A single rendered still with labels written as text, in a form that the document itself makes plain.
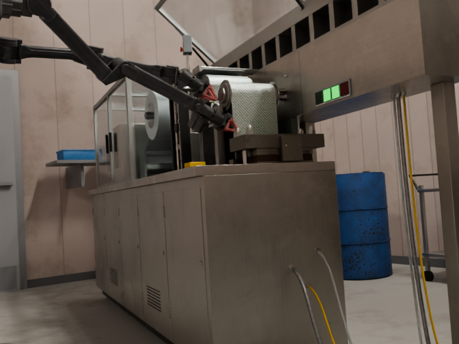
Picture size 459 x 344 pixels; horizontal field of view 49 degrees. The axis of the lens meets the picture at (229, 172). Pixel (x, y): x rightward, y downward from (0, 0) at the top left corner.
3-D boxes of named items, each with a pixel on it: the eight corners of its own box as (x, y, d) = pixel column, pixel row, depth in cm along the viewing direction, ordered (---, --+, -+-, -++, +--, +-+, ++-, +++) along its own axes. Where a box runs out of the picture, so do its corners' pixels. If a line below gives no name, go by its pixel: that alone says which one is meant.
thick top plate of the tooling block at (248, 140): (229, 152, 226) (229, 138, 226) (305, 150, 243) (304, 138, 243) (246, 148, 212) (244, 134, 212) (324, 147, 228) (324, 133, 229)
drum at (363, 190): (408, 274, 444) (400, 169, 448) (356, 283, 413) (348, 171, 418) (358, 267, 497) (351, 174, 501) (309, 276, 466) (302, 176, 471)
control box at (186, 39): (179, 55, 294) (179, 38, 295) (191, 55, 295) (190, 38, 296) (180, 52, 287) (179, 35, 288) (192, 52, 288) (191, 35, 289)
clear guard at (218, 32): (158, 8, 320) (159, 7, 321) (216, 62, 335) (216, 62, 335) (227, -78, 225) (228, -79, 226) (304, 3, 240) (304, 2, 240)
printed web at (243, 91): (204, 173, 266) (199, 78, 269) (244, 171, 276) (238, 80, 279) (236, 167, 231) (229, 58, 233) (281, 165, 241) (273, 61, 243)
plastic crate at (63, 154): (89, 162, 520) (89, 151, 521) (98, 160, 501) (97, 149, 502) (55, 162, 501) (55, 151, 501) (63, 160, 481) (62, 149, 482)
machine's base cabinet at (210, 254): (95, 298, 420) (91, 195, 424) (170, 288, 447) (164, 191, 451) (214, 401, 191) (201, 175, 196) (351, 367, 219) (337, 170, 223)
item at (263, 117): (233, 142, 232) (231, 102, 233) (278, 142, 242) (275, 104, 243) (234, 142, 231) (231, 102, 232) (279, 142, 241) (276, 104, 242)
